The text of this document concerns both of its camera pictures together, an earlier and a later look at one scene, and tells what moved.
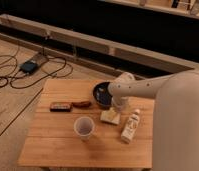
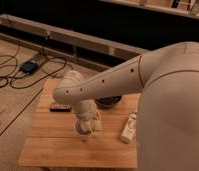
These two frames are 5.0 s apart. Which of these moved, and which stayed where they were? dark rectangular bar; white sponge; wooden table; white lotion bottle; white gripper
Moved: white sponge; white gripper
Stayed: white lotion bottle; wooden table; dark rectangular bar
